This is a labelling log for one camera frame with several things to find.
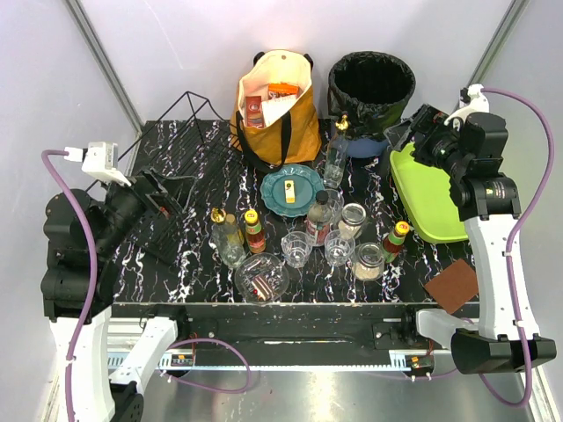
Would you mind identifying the clear glass tumbler rear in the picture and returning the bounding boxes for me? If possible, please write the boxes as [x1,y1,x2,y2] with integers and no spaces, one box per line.
[325,188,344,225]

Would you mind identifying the glass jar rear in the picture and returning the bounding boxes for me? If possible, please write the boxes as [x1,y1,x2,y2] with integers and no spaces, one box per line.
[337,203,367,239]

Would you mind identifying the brown scouring pad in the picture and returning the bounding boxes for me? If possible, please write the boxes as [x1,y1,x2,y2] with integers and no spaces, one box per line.
[424,259,479,315]

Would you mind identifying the clear glass tumbler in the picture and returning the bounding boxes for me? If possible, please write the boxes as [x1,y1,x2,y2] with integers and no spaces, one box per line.
[325,188,344,225]
[281,231,312,268]
[324,229,355,266]

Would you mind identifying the red sauce bottle yellow cap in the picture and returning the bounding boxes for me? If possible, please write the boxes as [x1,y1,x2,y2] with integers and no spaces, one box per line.
[244,208,266,254]

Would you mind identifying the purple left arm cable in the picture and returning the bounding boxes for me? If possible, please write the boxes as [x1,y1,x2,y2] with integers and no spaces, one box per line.
[41,149,252,422]

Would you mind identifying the orange canvas tote bag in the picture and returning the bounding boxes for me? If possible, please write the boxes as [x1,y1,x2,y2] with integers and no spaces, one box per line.
[230,49,321,173]

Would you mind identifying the chocolate cake slice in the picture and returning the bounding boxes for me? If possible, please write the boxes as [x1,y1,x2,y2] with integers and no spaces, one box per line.
[252,275,274,302]

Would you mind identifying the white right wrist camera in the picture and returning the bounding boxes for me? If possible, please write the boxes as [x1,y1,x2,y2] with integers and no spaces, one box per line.
[444,84,489,126]

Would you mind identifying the red snack box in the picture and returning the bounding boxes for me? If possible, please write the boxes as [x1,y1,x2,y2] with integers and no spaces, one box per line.
[245,95,265,128]

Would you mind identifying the small yellow seasoning bottle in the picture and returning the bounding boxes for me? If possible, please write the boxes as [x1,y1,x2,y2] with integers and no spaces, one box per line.
[224,214,245,246]

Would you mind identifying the clear glass tumbler left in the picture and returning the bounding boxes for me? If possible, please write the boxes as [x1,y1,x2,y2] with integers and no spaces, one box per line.
[281,231,312,268]

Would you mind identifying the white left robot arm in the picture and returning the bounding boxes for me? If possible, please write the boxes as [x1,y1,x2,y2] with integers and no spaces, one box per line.
[40,169,191,421]

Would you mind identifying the lime green plastic tub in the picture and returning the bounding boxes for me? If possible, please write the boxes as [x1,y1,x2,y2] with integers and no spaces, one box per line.
[390,143,468,244]

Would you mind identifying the trash bin with black liner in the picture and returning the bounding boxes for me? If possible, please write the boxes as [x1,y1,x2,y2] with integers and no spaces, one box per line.
[327,51,416,158]

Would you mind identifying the yellow cake slice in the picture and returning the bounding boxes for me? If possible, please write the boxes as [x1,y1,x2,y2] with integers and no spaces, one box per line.
[284,179,296,204]

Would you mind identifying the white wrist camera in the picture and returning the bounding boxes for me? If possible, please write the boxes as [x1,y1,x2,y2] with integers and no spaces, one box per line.
[444,84,489,126]
[63,142,131,186]

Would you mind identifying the teal ceramic plate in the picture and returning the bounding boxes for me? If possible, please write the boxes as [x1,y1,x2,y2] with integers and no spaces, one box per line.
[260,164,325,217]

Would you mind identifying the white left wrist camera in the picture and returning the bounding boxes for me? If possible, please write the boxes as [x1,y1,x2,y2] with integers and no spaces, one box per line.
[63,142,131,186]

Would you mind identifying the white paper package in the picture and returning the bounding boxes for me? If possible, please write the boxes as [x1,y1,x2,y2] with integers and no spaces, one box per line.
[261,94,297,127]

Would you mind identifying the orange snack box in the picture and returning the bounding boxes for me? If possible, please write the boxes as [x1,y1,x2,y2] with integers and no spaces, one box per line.
[267,83,300,99]

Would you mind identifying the clear glass tumbler middle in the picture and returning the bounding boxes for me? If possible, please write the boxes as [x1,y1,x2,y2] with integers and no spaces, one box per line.
[324,229,355,266]

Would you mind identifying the clear bottle black cap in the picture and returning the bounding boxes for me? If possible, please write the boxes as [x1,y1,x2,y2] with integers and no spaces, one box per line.
[305,190,333,247]

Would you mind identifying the clear oil bottle gold spout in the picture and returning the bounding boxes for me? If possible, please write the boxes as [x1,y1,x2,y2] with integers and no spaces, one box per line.
[210,207,246,269]

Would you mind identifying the black wire dish rack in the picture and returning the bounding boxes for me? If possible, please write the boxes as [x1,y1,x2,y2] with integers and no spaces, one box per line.
[129,91,244,265]

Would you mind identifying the glass jar front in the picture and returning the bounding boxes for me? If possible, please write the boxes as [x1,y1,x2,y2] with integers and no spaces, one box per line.
[352,243,384,281]

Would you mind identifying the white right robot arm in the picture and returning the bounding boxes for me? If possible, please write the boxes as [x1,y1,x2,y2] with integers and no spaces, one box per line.
[384,104,557,375]

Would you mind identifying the glass jar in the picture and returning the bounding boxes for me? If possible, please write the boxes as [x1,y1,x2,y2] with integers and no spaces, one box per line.
[352,243,384,281]
[337,203,367,239]

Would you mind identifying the clear glass bowl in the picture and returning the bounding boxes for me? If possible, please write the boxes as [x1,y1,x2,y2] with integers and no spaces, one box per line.
[235,252,289,304]

